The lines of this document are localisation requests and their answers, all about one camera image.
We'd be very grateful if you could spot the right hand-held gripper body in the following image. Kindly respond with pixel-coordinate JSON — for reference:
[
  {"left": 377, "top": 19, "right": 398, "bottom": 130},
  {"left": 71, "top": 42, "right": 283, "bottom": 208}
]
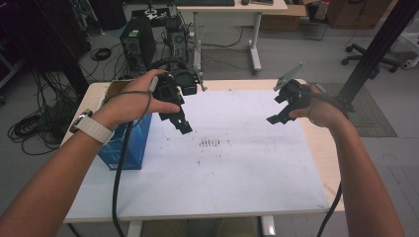
[{"left": 273, "top": 61, "right": 313, "bottom": 117}]

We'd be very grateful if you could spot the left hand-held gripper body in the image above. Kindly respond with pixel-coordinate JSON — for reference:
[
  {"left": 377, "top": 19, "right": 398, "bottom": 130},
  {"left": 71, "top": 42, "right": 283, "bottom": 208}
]
[{"left": 151, "top": 66, "right": 208, "bottom": 107}]

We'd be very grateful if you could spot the blue cardboard box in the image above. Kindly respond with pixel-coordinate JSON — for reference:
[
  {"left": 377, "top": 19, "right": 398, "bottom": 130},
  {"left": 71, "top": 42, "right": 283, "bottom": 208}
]
[{"left": 97, "top": 79, "right": 153, "bottom": 172}]

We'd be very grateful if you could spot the person's right hand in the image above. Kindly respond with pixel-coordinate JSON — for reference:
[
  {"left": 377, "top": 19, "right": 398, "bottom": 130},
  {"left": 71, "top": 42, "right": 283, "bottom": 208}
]
[{"left": 288, "top": 82, "right": 351, "bottom": 130}]

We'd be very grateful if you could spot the person's left hand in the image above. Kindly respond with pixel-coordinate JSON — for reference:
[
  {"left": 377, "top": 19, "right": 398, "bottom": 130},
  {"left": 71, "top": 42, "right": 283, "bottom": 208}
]
[{"left": 92, "top": 68, "right": 182, "bottom": 131}]

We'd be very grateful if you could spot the open computer chassis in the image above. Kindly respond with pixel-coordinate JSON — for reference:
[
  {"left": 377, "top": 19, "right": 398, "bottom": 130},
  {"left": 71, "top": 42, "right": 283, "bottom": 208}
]
[{"left": 163, "top": 15, "right": 190, "bottom": 66}]

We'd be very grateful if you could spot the light wooden table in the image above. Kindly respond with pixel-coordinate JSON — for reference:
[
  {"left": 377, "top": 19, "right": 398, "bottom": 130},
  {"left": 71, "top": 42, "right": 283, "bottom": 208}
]
[{"left": 60, "top": 78, "right": 346, "bottom": 237}]

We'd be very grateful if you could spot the black computer tower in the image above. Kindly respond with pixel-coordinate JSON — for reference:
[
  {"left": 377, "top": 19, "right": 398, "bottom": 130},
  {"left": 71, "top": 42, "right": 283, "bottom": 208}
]
[{"left": 119, "top": 15, "right": 157, "bottom": 71}]

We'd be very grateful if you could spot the white table mat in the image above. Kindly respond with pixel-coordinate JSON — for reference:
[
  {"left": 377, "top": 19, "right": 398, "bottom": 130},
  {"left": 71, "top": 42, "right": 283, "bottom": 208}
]
[{"left": 64, "top": 89, "right": 331, "bottom": 221}]

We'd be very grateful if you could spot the black device with white marks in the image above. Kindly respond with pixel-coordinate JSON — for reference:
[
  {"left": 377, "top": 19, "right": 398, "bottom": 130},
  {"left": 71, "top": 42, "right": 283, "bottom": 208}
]
[{"left": 130, "top": 7, "right": 173, "bottom": 28}]

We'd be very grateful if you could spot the brown cardboard box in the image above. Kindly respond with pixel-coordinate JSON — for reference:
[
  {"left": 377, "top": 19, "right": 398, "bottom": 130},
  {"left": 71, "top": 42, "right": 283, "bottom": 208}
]
[{"left": 259, "top": 4, "right": 309, "bottom": 33}]

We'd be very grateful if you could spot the wristwatch with white band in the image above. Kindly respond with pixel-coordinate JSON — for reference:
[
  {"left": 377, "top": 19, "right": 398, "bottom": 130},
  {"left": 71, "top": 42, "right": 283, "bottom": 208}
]
[{"left": 69, "top": 109, "right": 116, "bottom": 146}]

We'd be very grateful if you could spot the black office chair base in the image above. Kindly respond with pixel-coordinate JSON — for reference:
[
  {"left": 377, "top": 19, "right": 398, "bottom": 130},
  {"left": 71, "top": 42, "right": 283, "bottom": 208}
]
[{"left": 341, "top": 42, "right": 402, "bottom": 80}]

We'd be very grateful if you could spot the grey floor mat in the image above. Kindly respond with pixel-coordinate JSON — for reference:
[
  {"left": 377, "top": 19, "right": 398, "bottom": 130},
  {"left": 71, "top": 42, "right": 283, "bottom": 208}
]
[{"left": 323, "top": 81, "right": 398, "bottom": 138}]

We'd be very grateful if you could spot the black keyboard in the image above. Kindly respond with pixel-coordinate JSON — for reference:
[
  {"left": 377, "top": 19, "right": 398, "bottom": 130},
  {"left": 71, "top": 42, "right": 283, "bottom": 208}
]
[{"left": 173, "top": 0, "right": 236, "bottom": 8}]

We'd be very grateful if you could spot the white office desk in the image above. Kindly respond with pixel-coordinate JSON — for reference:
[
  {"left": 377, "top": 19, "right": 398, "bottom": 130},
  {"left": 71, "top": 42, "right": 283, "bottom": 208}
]
[{"left": 175, "top": 0, "right": 290, "bottom": 75}]

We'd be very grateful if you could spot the brown wooden cabinet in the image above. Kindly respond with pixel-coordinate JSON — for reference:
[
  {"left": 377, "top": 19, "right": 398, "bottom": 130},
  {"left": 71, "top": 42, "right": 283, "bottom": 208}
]
[{"left": 325, "top": 0, "right": 393, "bottom": 31}]

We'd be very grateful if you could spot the black wire frame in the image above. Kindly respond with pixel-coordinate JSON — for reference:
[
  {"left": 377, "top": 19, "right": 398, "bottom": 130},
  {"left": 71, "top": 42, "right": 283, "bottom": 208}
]
[{"left": 302, "top": 12, "right": 331, "bottom": 41}]

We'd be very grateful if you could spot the coiled black cable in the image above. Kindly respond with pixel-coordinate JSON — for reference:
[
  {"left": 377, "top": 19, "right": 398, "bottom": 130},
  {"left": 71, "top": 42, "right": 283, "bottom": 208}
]
[{"left": 90, "top": 46, "right": 113, "bottom": 62}]

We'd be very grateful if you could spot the black metal stand post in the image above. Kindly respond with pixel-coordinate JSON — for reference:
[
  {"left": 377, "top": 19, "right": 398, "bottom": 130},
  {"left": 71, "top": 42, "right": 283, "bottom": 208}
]
[{"left": 338, "top": 0, "right": 419, "bottom": 107}]

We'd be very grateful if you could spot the thick black right gripper cable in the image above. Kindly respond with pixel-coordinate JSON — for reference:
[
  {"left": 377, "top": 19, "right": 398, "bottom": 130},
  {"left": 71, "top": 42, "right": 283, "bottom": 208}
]
[{"left": 316, "top": 182, "right": 344, "bottom": 237}]

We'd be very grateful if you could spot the bundle of black floor cables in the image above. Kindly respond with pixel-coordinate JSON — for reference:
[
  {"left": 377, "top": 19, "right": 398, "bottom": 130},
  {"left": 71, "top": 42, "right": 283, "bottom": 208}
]
[{"left": 7, "top": 70, "right": 84, "bottom": 156}]

